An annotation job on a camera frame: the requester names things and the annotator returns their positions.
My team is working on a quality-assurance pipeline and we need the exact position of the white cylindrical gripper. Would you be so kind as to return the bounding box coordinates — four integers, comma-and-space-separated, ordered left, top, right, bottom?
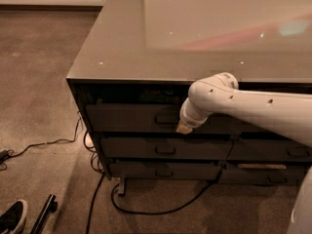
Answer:
176, 98, 208, 135

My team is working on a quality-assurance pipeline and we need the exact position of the grey drawer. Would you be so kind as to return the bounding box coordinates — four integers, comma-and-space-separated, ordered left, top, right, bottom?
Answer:
219, 164, 306, 185
109, 162, 220, 180
229, 139, 312, 163
100, 137, 232, 160
86, 103, 262, 135

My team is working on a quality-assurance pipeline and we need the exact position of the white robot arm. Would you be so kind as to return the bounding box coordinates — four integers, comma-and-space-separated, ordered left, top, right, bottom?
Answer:
176, 72, 312, 234

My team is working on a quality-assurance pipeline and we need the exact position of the grey drawer cabinet counter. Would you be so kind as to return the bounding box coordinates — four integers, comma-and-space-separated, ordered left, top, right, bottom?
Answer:
67, 0, 312, 181

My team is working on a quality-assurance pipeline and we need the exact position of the black metal bar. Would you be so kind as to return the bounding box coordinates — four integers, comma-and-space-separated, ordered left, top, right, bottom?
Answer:
30, 194, 58, 234

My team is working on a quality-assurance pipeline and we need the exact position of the black power adapter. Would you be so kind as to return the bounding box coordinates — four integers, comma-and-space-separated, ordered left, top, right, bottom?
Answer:
0, 150, 9, 162

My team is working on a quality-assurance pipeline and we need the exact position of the black and white shoe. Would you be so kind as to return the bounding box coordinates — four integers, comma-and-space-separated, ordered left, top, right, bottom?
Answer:
0, 199, 28, 234

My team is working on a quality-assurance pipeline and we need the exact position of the black vertical floor cable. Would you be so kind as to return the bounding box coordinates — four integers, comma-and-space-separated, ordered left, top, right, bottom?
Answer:
83, 130, 106, 234

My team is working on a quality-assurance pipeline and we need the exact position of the thin black power cable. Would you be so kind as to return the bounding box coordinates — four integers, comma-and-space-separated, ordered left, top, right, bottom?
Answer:
0, 111, 84, 172

